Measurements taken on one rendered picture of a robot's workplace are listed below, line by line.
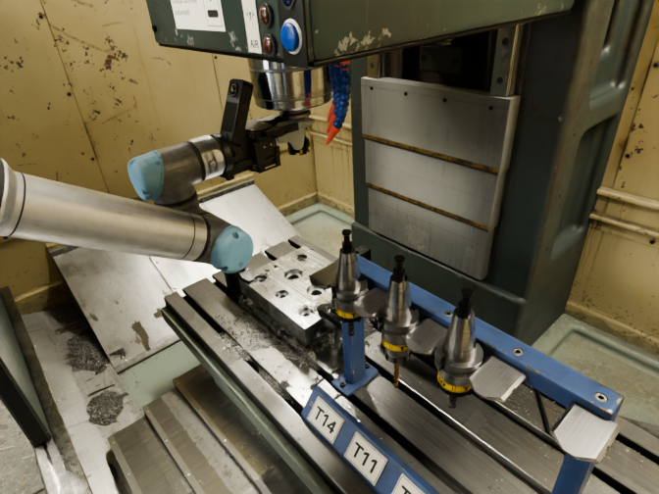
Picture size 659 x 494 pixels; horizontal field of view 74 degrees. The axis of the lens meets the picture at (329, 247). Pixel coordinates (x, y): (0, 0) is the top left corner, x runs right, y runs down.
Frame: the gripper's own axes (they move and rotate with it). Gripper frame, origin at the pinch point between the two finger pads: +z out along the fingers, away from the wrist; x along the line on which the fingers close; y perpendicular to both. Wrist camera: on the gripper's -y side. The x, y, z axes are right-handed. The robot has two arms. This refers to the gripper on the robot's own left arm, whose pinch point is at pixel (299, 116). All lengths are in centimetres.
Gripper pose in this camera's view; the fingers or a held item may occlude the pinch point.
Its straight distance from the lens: 93.9
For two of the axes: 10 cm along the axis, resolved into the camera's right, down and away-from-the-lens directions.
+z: 7.5, -4.1, 5.2
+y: 0.8, 8.4, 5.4
